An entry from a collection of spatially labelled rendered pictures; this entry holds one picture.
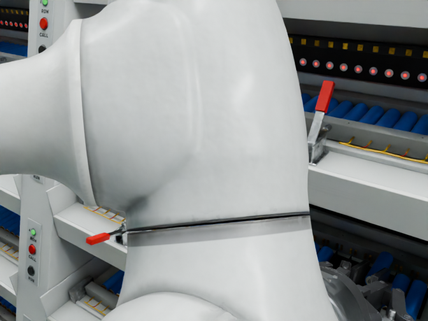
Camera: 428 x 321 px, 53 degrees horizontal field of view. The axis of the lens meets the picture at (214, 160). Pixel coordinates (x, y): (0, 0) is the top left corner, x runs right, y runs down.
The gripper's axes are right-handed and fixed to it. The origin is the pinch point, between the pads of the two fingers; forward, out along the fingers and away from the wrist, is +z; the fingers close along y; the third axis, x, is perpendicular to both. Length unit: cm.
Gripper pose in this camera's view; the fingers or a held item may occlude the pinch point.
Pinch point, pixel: (368, 280)
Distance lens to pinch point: 55.1
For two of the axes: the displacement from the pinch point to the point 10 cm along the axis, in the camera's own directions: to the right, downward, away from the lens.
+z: 5.3, 0.8, 8.5
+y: -8.1, -2.4, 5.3
